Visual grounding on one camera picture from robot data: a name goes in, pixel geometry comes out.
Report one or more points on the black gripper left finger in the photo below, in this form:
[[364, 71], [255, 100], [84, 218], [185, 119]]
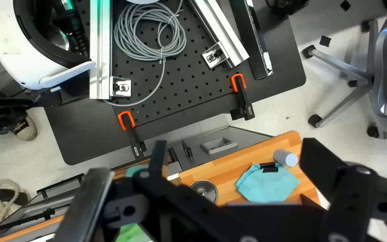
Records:
[[178, 213]]

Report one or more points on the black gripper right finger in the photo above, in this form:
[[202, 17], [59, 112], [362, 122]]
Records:
[[357, 193]]

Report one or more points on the blue cloth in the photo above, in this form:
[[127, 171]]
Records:
[[259, 186]]

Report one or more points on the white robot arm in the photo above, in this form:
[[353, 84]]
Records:
[[40, 65]]

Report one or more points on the round metal bowl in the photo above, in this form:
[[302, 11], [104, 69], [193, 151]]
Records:
[[206, 190]]

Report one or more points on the wooden table board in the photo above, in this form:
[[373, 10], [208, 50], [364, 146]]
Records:
[[222, 173]]

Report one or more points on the light blue cylinder cup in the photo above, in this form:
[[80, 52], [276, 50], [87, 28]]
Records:
[[286, 158]]

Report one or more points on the small black block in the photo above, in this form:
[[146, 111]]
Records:
[[270, 167]]

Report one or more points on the orange black clamp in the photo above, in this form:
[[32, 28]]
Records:
[[244, 106], [128, 124]]

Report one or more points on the black perforated breadboard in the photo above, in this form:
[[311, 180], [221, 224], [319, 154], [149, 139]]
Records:
[[174, 96]]

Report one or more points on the aluminium extrusion rail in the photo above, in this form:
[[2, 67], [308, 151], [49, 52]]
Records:
[[228, 48], [103, 80]]

